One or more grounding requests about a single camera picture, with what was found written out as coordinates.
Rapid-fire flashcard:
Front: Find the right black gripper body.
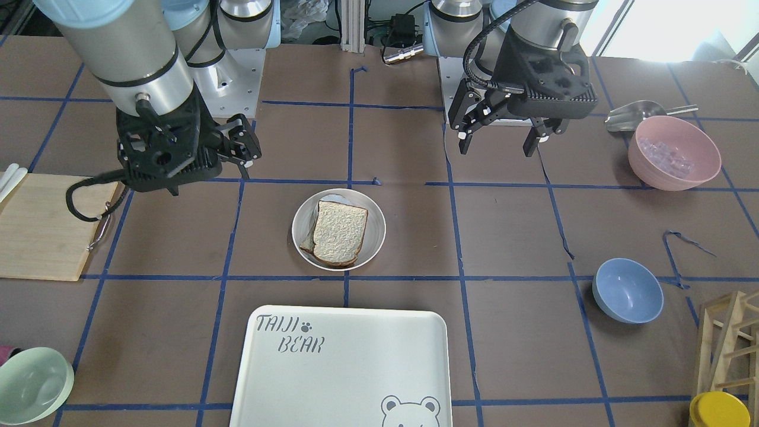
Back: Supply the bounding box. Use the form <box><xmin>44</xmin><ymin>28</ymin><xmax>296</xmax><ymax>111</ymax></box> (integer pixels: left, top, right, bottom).
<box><xmin>116</xmin><ymin>89</ymin><xmax>222</xmax><ymax>196</ymax></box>

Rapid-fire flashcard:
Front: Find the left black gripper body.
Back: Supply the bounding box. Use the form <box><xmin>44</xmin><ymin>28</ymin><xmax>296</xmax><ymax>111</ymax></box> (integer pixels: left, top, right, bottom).
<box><xmin>471</xmin><ymin>27</ymin><xmax>598</xmax><ymax>120</ymax></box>

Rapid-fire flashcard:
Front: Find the bread slice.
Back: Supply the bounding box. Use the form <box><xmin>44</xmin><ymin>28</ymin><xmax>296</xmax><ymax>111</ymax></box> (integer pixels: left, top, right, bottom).
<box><xmin>298</xmin><ymin>232</ymin><xmax>315</xmax><ymax>254</ymax></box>
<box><xmin>312</xmin><ymin>200</ymin><xmax>369</xmax><ymax>267</ymax></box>

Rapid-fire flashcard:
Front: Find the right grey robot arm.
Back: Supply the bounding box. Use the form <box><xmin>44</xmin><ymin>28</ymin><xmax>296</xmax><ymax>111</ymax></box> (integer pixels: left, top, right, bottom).
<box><xmin>35</xmin><ymin>1</ymin><xmax>281</xmax><ymax>195</ymax></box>

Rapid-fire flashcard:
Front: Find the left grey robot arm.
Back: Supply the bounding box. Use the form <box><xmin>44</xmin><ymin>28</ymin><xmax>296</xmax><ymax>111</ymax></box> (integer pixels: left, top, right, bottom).
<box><xmin>423</xmin><ymin>1</ymin><xmax>598</xmax><ymax>157</ymax></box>

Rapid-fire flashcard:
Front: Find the bread slice on plate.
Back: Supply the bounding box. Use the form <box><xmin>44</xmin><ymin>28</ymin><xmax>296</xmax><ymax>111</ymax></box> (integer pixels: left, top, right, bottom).
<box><xmin>298</xmin><ymin>232</ymin><xmax>315</xmax><ymax>254</ymax></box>

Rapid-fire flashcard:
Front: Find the cream round plate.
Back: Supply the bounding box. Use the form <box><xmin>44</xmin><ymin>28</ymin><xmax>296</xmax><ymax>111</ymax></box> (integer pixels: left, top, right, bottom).
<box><xmin>291</xmin><ymin>187</ymin><xmax>387</xmax><ymax>272</ymax></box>

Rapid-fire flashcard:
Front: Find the metal scoop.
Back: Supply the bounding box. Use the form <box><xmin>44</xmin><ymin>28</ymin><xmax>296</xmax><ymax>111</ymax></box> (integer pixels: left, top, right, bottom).
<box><xmin>604</xmin><ymin>100</ymin><xmax>699</xmax><ymax>133</ymax></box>

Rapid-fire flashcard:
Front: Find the pink bowl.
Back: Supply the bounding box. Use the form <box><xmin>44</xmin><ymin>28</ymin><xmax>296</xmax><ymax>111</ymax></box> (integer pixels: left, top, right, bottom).
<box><xmin>628</xmin><ymin>116</ymin><xmax>723</xmax><ymax>192</ymax></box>

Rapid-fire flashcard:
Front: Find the wooden cutting board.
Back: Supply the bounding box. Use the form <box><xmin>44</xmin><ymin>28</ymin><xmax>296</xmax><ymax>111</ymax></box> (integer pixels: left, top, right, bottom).
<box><xmin>1</xmin><ymin>173</ymin><xmax>98</xmax><ymax>282</ymax></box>

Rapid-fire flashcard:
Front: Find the white plastic utensil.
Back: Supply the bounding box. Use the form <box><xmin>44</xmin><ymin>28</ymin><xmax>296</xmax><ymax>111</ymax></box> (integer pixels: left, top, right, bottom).
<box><xmin>0</xmin><ymin>163</ymin><xmax>28</xmax><ymax>203</ymax></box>

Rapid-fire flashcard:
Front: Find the blue bowl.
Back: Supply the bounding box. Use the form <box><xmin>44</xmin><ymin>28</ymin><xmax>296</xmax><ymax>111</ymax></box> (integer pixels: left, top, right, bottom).
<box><xmin>592</xmin><ymin>259</ymin><xmax>664</xmax><ymax>324</ymax></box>

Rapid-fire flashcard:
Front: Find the cream bear tray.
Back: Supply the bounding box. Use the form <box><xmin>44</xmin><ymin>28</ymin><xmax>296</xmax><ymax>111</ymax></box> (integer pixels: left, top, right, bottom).
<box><xmin>229</xmin><ymin>305</ymin><xmax>453</xmax><ymax>426</ymax></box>

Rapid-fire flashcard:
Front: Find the pink cloth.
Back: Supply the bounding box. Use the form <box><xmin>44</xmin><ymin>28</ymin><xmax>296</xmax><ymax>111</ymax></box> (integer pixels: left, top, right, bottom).
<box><xmin>0</xmin><ymin>345</ymin><xmax>23</xmax><ymax>365</ymax></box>

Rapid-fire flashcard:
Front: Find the green bowl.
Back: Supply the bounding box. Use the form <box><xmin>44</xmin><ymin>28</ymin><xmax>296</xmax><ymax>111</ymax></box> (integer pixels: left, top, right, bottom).
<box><xmin>1</xmin><ymin>347</ymin><xmax>74</xmax><ymax>425</ymax></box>

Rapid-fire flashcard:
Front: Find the wooden rack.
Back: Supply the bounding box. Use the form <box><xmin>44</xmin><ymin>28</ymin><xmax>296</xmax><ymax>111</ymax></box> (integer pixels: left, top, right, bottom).
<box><xmin>692</xmin><ymin>291</ymin><xmax>758</xmax><ymax>426</ymax></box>

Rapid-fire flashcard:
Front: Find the yellow cup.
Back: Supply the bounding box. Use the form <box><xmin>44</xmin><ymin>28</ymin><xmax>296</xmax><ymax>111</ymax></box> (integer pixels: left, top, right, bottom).
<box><xmin>688</xmin><ymin>391</ymin><xmax>751</xmax><ymax>426</ymax></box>

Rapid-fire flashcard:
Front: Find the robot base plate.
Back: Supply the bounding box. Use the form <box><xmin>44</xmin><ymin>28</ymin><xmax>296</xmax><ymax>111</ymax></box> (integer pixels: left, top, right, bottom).
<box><xmin>190</xmin><ymin>49</ymin><xmax>266</xmax><ymax>119</ymax></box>

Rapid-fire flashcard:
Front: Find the aluminium frame post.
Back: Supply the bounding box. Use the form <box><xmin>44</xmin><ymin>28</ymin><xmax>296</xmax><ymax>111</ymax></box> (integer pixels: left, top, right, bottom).
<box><xmin>339</xmin><ymin>0</ymin><xmax>368</xmax><ymax>55</ymax></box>

